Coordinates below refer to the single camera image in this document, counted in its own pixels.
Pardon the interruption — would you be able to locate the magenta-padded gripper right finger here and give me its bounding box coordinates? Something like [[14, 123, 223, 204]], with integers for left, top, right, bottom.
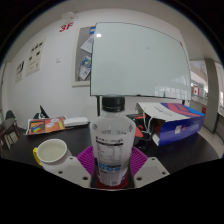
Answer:
[[128, 146, 170, 188]]

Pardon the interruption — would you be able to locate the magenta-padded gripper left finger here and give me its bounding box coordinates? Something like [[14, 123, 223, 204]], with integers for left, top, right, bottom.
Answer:
[[54, 145, 98, 188]]

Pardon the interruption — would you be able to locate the clear black-capped water bottle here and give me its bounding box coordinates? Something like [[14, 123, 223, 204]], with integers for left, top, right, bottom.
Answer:
[[89, 94, 137, 188]]

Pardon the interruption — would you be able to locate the flat round red coaster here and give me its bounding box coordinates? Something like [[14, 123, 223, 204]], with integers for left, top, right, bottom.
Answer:
[[96, 178, 130, 190]]

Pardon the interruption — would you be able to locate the red and black object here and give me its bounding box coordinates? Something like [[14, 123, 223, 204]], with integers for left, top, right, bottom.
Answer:
[[126, 113, 155, 143]]

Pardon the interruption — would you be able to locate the flat white box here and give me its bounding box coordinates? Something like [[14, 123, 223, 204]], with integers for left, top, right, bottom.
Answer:
[[63, 116, 90, 128]]

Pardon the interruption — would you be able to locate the blue and white paper bag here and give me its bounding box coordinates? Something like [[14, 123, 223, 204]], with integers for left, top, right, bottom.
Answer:
[[136, 101, 206, 147]]

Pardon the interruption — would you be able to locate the colourful orange picture book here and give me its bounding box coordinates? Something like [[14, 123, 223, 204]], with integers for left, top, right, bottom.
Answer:
[[25, 115, 67, 136]]

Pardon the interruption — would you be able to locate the large glass whiteboard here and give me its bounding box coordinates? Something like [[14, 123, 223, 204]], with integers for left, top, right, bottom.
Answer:
[[89, 21, 192, 101]]

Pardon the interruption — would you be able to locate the grey pin board with papers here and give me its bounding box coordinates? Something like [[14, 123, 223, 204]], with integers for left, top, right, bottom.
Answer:
[[71, 25, 98, 88]]

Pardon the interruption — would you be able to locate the red floor number sign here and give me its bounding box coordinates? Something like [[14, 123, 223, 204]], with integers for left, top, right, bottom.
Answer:
[[59, 22, 75, 33]]

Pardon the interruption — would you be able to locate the white mug with yellow handle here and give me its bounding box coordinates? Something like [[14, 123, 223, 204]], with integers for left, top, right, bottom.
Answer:
[[32, 138, 73, 174]]

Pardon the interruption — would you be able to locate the small wall poster with photos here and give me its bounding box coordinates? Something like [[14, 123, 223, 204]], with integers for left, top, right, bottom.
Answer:
[[14, 59, 26, 84]]

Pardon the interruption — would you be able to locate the large wall poster with photos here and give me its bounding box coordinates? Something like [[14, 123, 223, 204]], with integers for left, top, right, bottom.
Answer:
[[25, 38, 47, 77]]

